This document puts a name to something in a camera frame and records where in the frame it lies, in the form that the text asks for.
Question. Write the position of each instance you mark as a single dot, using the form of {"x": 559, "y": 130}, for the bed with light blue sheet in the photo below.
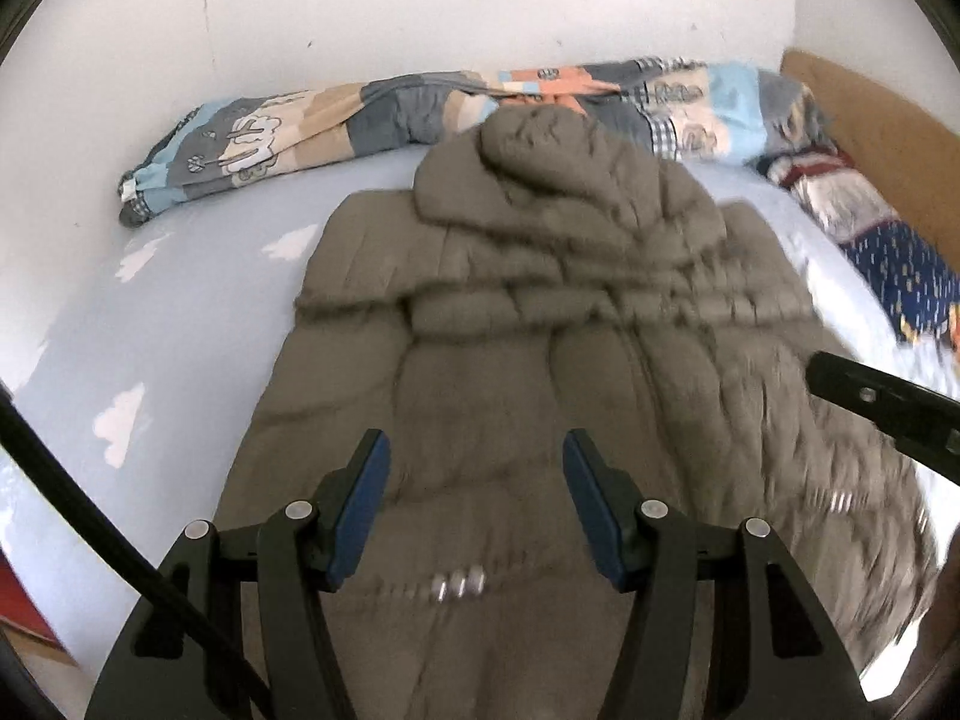
{"x": 187, "y": 300}

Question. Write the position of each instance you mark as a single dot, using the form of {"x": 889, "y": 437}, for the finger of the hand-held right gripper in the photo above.
{"x": 870, "y": 397}

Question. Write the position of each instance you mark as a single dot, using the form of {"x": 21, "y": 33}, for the olive quilted hooded jacket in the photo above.
{"x": 525, "y": 330}

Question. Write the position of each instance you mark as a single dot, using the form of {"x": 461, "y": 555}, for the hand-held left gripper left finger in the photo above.
{"x": 364, "y": 510}

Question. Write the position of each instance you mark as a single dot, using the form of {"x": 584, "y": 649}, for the wooden headboard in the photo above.
{"x": 885, "y": 120}

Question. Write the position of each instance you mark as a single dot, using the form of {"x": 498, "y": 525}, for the patchwork cartoon print quilt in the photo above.
{"x": 300, "y": 135}

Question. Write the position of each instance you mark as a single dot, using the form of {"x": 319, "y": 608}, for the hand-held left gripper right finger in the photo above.
{"x": 592, "y": 510}

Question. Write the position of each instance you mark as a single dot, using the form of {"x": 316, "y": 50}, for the navy star print pillow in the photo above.
{"x": 900, "y": 262}

